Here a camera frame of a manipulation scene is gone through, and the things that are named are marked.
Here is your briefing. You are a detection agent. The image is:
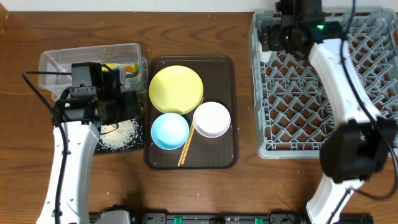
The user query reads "green snack wrapper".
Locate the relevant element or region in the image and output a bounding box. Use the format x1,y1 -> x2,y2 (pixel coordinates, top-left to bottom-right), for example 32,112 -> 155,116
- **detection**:
106,62 -> 139,74

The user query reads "rice food waste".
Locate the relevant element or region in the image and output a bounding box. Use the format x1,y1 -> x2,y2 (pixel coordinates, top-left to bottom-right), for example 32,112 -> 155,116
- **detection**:
99,119 -> 141,152

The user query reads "light blue bowl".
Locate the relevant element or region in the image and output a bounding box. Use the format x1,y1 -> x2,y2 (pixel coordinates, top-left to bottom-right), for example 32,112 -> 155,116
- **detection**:
150,113 -> 190,151

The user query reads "pink bowl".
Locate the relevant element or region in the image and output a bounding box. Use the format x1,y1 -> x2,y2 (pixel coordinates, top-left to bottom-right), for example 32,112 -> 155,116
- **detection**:
193,101 -> 231,138

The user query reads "pale green cup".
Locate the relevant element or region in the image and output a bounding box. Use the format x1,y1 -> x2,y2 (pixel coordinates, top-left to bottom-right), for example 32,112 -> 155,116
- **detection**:
257,42 -> 272,63

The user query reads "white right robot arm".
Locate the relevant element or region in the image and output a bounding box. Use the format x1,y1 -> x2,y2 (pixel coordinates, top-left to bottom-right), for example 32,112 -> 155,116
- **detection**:
259,0 -> 397,223

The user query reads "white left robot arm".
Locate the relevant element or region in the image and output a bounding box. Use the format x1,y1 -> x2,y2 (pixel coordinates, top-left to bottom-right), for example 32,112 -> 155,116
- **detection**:
37,63 -> 143,223

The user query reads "grey dishwasher rack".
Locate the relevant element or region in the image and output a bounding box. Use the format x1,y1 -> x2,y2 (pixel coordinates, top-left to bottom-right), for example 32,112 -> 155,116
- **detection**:
248,8 -> 397,159

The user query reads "black plastic bin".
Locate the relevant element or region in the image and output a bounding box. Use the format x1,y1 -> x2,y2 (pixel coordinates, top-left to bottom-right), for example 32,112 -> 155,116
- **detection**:
94,92 -> 146,154

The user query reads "clear plastic bin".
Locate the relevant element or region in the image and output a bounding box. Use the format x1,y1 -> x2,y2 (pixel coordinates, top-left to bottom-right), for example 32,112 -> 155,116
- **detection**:
39,43 -> 148,93

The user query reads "yellow plate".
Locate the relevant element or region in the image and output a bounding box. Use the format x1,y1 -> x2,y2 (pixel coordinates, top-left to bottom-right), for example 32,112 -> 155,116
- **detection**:
149,65 -> 204,114

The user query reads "dark brown serving tray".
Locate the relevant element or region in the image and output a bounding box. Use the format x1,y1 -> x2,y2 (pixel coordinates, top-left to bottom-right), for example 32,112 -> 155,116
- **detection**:
144,55 -> 239,170

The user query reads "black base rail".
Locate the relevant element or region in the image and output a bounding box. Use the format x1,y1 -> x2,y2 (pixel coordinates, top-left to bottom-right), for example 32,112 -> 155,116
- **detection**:
90,212 -> 374,224

